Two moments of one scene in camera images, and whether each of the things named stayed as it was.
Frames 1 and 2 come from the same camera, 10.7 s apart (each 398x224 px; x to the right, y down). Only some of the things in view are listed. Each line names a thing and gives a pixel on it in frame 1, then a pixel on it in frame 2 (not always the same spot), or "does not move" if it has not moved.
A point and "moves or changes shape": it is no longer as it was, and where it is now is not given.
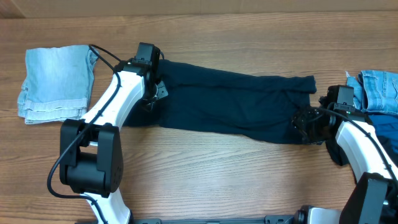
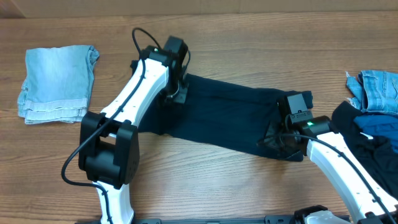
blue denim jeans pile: [375, 91] does not move
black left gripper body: [160, 91] -> [177, 94]
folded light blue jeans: [58, 84] does not move
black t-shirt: [227, 104] moves or changes shape
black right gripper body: [304, 123] -> [277, 137]
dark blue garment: [385, 126] does not move
